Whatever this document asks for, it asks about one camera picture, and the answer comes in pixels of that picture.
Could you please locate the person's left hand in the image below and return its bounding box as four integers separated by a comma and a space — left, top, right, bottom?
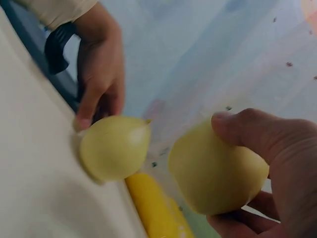
73, 1, 126, 131

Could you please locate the person's right hand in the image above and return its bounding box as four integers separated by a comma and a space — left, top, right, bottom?
207, 108, 317, 238

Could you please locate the peeled onion half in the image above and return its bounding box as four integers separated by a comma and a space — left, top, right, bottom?
167, 118, 270, 216
78, 115, 153, 183

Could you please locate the person's left forearm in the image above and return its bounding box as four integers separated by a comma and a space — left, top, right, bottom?
14, 0, 100, 31

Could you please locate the white cutting board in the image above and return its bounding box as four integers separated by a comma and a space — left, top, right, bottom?
0, 6, 148, 238

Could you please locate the black wrist band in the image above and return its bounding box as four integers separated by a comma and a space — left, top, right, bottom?
44, 22, 78, 75

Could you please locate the yellow plastic object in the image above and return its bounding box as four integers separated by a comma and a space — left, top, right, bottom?
124, 173, 195, 238

